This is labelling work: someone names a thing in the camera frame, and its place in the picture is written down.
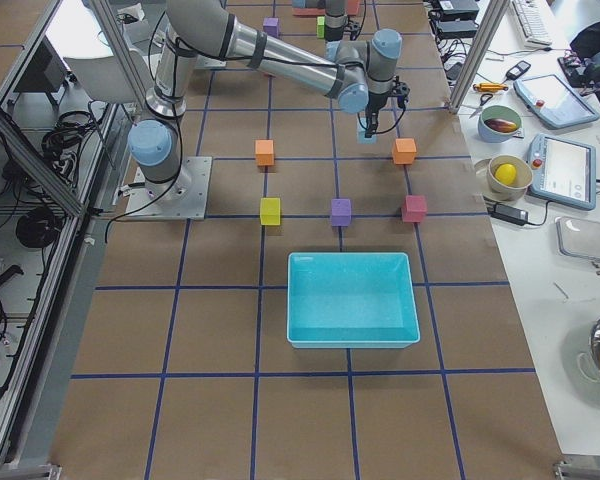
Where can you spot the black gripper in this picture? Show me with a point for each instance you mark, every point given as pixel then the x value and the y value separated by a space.
pixel 375 104

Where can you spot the light blue block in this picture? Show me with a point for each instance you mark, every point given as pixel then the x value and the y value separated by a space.
pixel 363 138

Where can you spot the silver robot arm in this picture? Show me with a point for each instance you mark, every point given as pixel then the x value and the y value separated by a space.
pixel 359 75
pixel 337 22

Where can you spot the orange block far side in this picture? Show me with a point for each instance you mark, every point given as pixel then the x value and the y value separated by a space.
pixel 404 151

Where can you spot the purple block right side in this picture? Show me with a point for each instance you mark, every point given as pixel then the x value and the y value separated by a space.
pixel 341 212

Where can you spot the purple block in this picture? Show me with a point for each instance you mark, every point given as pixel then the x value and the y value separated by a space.
pixel 341 212
pixel 271 26

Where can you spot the red block right far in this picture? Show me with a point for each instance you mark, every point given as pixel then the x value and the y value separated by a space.
pixel 414 209

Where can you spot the green foam block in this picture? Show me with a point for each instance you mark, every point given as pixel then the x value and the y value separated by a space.
pixel 320 27

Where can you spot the orange block near base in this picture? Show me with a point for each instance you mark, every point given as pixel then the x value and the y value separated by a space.
pixel 264 152

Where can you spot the scissors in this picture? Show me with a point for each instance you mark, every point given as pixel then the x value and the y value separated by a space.
pixel 484 99

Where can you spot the orange screwdriver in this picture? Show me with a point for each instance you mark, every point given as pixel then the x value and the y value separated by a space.
pixel 489 87

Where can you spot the green bowl with fruit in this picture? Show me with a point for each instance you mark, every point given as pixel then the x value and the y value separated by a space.
pixel 498 123

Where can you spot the pink plastic bin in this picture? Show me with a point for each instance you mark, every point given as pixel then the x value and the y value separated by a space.
pixel 307 8

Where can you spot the yellow foam block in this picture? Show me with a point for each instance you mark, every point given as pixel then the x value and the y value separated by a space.
pixel 270 211

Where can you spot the purple block left side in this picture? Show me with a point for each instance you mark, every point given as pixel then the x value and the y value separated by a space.
pixel 271 26

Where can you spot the white bowl with lemon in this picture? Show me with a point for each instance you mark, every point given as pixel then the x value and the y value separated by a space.
pixel 503 178

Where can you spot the black power adapter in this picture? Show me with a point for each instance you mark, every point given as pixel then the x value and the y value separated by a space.
pixel 508 214

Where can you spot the cyan plastic bin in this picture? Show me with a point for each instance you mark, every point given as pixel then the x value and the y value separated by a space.
pixel 351 300

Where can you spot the white keyboard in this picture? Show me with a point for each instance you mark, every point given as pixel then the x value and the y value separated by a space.
pixel 529 23

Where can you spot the teach pendant tablet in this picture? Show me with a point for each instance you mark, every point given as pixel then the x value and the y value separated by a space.
pixel 563 171
pixel 554 102

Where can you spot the grey scale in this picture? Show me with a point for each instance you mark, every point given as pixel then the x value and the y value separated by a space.
pixel 579 238

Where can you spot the aluminium frame post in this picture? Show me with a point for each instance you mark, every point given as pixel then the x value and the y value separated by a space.
pixel 487 28

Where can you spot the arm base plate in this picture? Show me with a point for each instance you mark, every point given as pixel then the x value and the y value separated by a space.
pixel 187 199

